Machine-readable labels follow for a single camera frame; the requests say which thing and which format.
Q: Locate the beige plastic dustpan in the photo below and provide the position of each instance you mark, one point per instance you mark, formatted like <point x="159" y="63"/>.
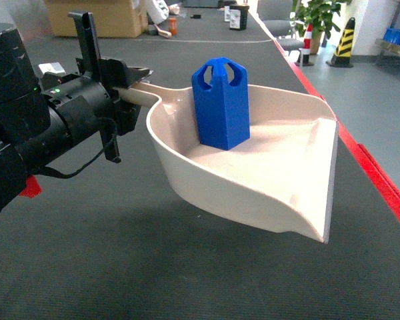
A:
<point x="280" y="179"/>

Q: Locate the green potted plant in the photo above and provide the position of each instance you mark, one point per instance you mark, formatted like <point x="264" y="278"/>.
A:
<point x="319" y="14"/>

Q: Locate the small white box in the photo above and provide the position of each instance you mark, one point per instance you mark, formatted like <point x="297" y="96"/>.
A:
<point x="227" y="13"/>

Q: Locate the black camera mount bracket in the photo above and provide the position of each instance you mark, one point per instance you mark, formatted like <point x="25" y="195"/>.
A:
<point x="85" y="28"/>

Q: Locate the yellow black traffic cone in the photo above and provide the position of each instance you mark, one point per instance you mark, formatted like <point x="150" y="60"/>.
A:
<point x="342" y="55"/>

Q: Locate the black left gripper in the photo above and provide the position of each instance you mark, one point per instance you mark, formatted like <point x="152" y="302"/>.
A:
<point x="80" y="101"/>

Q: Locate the orange bottle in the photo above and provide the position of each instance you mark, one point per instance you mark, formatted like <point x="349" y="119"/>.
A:
<point x="173" y="25"/>

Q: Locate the black white box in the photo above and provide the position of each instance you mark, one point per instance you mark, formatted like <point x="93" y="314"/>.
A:
<point x="238" y="15"/>

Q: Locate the red white traffic cone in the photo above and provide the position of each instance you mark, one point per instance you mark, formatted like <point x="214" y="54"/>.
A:
<point x="303" y="59"/>

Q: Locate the wooden handled brush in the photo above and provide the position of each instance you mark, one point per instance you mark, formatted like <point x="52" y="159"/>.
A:
<point x="156" y="30"/>

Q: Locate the red plastic tag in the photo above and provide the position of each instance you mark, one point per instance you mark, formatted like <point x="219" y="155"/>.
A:
<point x="32" y="188"/>

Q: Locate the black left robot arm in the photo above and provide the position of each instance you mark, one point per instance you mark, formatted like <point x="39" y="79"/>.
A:
<point x="41" y="119"/>

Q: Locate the large cardboard box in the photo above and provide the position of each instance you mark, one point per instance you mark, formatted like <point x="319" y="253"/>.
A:
<point x="112" y="19"/>

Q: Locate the blue plastic part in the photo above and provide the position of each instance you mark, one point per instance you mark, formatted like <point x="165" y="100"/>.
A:
<point x="221" y="101"/>

